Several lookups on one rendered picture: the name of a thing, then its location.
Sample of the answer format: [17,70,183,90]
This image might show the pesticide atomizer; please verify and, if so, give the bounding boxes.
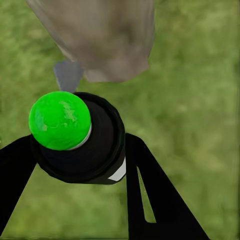
[29,60,126,185]

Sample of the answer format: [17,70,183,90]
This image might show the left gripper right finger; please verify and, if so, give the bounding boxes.
[125,133,210,240]

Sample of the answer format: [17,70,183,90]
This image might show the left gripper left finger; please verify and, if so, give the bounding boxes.
[0,135,37,236]

